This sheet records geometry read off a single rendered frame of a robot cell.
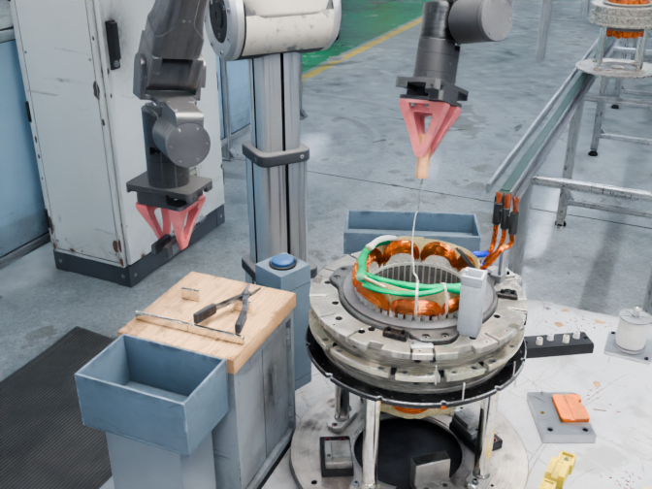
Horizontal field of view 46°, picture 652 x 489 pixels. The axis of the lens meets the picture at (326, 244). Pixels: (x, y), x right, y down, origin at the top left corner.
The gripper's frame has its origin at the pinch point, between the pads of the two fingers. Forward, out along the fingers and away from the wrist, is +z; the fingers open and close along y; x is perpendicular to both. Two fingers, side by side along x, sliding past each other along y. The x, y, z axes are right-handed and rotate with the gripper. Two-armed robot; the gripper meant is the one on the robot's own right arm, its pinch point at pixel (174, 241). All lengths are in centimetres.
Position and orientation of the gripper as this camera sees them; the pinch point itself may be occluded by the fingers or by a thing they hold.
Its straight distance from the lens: 111.2
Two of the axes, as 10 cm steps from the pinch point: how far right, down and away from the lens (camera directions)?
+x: 3.8, -4.0, 8.3
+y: 9.3, 1.8, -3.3
